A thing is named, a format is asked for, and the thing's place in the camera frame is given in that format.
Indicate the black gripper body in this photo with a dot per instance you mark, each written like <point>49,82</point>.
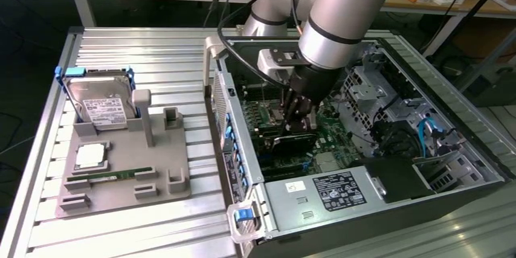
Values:
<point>315,82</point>

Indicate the green motherboard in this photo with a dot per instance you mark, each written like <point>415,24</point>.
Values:
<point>336,132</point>

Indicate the thin metal locking lever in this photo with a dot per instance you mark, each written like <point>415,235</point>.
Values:
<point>264,93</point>

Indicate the grey power supply unit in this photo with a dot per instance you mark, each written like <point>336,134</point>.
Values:
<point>288,206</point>

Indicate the black slanted pole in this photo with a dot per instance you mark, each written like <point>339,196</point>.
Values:
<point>463,16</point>

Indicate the silver chipset heatsink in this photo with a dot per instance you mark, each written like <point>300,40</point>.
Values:
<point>331,162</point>

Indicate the green RAM stick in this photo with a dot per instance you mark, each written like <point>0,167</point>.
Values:
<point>116,175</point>

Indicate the silver hard disk blue carrier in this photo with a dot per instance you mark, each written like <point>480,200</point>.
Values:
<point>100,104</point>

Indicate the CPU socket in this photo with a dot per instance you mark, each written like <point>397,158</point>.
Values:
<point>273,113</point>

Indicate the grey parts rack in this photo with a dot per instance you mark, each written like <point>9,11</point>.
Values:
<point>120,194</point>

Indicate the silver disk bay cage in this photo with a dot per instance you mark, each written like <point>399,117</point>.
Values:
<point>368,101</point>

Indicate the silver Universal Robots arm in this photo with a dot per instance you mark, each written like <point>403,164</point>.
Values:
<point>347,13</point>

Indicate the silver CPU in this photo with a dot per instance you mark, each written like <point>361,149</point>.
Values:
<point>92,156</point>

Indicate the blue case latch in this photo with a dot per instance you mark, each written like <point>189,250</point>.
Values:
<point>244,214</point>

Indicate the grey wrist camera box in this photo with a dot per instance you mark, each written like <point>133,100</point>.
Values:
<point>272,64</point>

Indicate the black open PC case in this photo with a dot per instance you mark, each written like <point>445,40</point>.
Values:
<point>403,218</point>

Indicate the graphics card with black fan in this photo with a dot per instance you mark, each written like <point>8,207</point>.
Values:
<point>293,146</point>

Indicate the black plastic air shroud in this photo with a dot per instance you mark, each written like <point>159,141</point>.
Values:
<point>400,182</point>

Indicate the long black expansion slot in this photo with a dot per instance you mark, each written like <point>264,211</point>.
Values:
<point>281,167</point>
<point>284,174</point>

